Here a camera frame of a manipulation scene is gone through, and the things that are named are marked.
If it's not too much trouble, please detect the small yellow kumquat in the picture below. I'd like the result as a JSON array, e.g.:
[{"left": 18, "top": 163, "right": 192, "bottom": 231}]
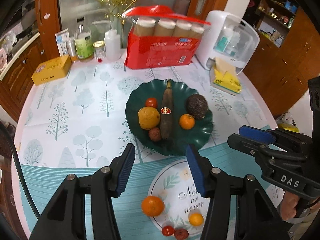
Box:
[{"left": 188, "top": 212, "right": 204, "bottom": 227}]

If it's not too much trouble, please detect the small orange tangerine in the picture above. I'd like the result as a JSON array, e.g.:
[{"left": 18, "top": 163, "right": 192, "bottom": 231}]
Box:
[{"left": 179, "top": 114, "right": 195, "bottom": 130}]

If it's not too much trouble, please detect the large orange mandarin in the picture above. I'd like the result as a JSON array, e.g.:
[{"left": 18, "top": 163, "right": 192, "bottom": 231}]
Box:
[{"left": 141, "top": 196, "right": 165, "bottom": 217}]

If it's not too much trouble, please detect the large red tomato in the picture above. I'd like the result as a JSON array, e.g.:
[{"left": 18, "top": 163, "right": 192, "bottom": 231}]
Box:
[{"left": 161, "top": 225, "right": 175, "bottom": 236}]

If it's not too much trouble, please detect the overripe brown banana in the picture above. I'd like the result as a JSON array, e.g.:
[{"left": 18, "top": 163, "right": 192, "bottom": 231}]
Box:
[{"left": 160, "top": 80, "right": 173, "bottom": 139}]

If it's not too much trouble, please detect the small red cherry tomato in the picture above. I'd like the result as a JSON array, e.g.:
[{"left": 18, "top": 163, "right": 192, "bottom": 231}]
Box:
[{"left": 145, "top": 98, "right": 158, "bottom": 108}]

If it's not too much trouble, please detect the red lychee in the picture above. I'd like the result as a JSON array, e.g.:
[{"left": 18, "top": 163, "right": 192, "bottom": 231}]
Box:
[
  {"left": 174, "top": 228, "right": 189, "bottom": 240},
  {"left": 148, "top": 127, "right": 162, "bottom": 142}
]

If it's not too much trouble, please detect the right hand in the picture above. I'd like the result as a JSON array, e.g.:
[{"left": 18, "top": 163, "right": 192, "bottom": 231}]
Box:
[{"left": 280, "top": 191, "right": 299, "bottom": 221}]

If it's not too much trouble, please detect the dark green leaf plate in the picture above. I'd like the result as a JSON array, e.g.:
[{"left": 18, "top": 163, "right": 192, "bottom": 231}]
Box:
[{"left": 125, "top": 79, "right": 214, "bottom": 156}]

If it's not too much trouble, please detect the yellow tissue pack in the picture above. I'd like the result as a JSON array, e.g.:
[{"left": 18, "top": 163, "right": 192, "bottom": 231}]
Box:
[{"left": 209, "top": 57, "right": 242, "bottom": 96}]

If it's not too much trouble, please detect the dark brown avocado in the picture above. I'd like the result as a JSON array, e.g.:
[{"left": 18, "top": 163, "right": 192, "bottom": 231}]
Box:
[{"left": 185, "top": 94, "right": 208, "bottom": 120}]

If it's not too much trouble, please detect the wooden cabinet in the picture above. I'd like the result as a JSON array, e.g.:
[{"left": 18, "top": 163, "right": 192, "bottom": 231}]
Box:
[{"left": 244, "top": 0, "right": 319, "bottom": 118}]

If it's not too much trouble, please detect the round white floral placemat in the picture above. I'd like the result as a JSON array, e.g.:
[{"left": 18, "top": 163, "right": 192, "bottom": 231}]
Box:
[{"left": 148, "top": 159, "right": 210, "bottom": 239}]

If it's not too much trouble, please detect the yellow passion fruit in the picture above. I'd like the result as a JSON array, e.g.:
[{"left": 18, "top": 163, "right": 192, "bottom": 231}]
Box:
[{"left": 138, "top": 107, "right": 160, "bottom": 130}]

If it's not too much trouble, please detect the red paper cup package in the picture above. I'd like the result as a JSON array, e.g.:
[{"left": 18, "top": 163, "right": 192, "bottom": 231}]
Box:
[{"left": 121, "top": 5, "right": 211, "bottom": 69}]

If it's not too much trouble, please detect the yellow cardboard box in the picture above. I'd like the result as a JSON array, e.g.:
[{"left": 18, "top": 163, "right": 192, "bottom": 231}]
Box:
[{"left": 31, "top": 55, "right": 72, "bottom": 86}]

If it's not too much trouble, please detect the metal can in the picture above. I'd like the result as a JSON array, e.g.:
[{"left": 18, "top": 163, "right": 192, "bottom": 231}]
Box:
[{"left": 66, "top": 38, "right": 78, "bottom": 62}]

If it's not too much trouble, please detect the small glass jar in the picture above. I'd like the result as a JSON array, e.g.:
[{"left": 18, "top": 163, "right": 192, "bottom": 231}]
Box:
[{"left": 93, "top": 40, "right": 106, "bottom": 60}]

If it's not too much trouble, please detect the clear bottle green label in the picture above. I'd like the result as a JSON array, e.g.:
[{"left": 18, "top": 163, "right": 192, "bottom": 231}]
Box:
[{"left": 74, "top": 17, "right": 94, "bottom": 62}]

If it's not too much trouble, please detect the white squeeze bottle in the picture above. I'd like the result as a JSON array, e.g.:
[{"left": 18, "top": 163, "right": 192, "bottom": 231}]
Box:
[{"left": 93, "top": 20, "right": 121, "bottom": 62}]

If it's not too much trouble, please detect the white blue small box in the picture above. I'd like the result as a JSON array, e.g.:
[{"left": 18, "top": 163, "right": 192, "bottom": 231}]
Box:
[{"left": 55, "top": 28, "right": 70, "bottom": 56}]

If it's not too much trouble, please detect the black cable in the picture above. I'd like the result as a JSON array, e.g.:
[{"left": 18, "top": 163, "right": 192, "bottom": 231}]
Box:
[{"left": 0, "top": 121, "right": 41, "bottom": 219}]

